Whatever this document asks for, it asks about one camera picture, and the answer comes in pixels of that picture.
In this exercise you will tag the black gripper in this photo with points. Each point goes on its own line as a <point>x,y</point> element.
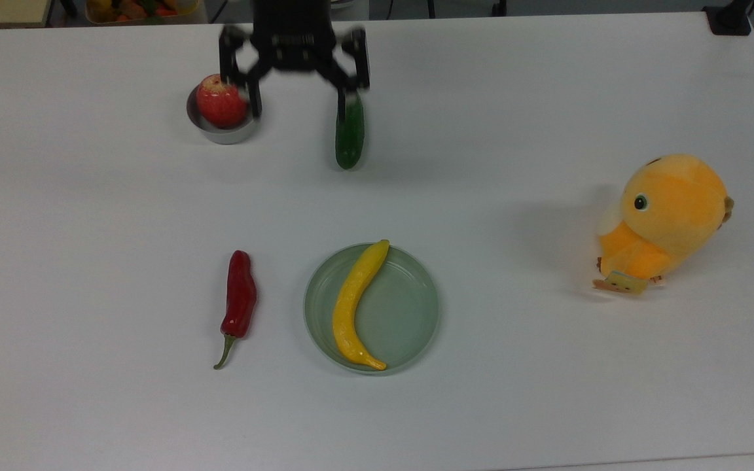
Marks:
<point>292,39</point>

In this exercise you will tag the yellow banana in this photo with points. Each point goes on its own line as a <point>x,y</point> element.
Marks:
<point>351,301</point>

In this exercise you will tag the green plastic plate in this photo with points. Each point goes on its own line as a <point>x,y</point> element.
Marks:
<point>396,314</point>

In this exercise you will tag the red apple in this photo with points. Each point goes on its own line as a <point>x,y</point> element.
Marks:
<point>220,101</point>

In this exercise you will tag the green cucumber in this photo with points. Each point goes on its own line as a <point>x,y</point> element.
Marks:
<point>349,140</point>

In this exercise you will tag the round metal bowl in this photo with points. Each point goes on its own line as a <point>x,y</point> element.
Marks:
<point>223,135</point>

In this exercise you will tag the black furniture leg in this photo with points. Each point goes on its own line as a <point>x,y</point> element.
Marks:
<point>430,6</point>
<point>499,8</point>

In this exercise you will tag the bin of toy food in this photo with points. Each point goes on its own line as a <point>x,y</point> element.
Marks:
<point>141,10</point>

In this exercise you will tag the red chili pepper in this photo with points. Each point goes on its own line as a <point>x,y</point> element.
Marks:
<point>239,297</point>

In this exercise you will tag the brown paper toy tag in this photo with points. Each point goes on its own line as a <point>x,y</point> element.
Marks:
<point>622,283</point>

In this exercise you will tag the orange plush toy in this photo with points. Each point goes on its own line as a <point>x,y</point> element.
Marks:
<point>671,216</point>

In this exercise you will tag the black table clamp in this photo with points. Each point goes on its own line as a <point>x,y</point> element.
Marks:
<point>729,18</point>

